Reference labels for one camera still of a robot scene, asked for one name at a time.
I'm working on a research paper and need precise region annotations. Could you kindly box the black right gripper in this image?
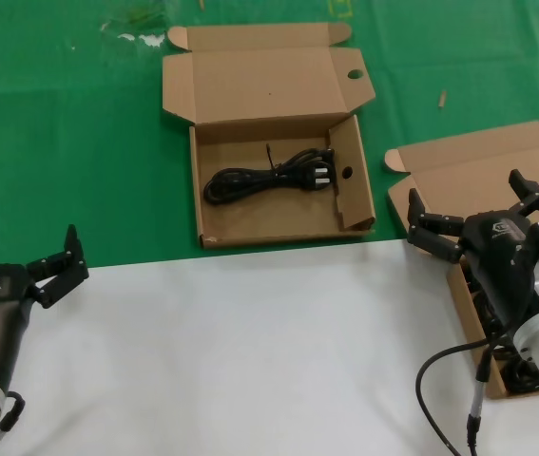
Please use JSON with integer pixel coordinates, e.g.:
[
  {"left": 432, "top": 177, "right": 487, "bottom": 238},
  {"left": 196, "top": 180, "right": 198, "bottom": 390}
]
[{"left": 406, "top": 168, "right": 539, "bottom": 328}]

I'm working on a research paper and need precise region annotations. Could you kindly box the brown cardboard mailer box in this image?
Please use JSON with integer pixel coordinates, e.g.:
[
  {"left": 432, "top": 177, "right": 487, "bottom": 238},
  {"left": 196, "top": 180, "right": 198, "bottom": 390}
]
[
  {"left": 162, "top": 21, "right": 383, "bottom": 249},
  {"left": 384, "top": 120, "right": 539, "bottom": 400}
]

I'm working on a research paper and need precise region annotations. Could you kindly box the green table cloth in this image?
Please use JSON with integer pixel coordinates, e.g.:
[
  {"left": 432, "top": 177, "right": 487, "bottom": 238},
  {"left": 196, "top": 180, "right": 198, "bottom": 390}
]
[{"left": 0, "top": 0, "right": 539, "bottom": 281}]

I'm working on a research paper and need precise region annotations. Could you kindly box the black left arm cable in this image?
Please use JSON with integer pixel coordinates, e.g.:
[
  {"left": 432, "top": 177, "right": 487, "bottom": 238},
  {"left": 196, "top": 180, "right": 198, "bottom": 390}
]
[{"left": 0, "top": 389, "right": 27, "bottom": 456}]

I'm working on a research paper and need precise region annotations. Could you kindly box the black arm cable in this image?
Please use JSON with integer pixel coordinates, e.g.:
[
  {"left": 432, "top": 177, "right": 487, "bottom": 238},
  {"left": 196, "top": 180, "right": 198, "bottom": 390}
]
[
  {"left": 414, "top": 332, "right": 503, "bottom": 456},
  {"left": 0, "top": 389, "right": 27, "bottom": 456}
]

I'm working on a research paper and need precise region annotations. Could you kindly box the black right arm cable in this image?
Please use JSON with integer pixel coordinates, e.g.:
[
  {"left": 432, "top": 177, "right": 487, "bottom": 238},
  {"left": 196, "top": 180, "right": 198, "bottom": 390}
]
[{"left": 414, "top": 332, "right": 503, "bottom": 456}]

